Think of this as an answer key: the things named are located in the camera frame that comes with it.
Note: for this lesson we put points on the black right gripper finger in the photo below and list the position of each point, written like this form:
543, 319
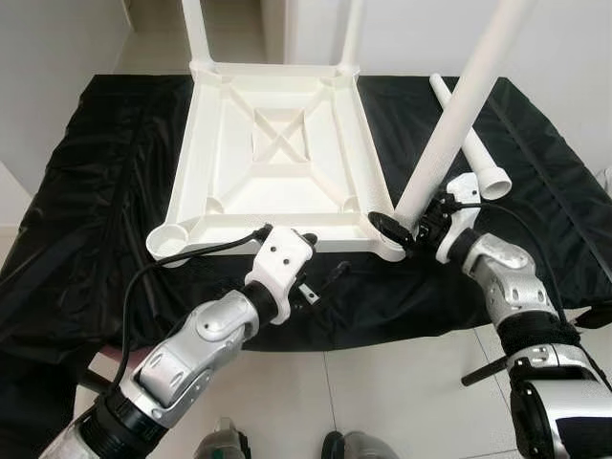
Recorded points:
392, 229

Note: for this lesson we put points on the white plastic table top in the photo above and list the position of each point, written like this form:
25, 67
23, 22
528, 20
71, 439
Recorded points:
220, 182

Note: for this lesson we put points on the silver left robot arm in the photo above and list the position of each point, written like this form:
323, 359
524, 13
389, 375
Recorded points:
182, 354

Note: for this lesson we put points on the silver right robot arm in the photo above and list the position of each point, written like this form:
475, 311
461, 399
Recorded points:
521, 296

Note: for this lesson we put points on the grey right robot foot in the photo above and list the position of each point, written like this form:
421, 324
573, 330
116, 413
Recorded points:
359, 447

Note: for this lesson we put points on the grey robot foot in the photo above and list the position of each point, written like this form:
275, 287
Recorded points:
359, 447
222, 441

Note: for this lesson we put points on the grey left robot foot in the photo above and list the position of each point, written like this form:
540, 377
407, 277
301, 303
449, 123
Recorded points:
222, 441

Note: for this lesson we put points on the white plastic chair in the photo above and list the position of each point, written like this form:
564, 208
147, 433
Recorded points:
605, 186

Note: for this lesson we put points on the black table cloth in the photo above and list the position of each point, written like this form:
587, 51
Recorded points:
76, 239

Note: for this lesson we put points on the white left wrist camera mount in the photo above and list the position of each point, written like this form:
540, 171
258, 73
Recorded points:
282, 263

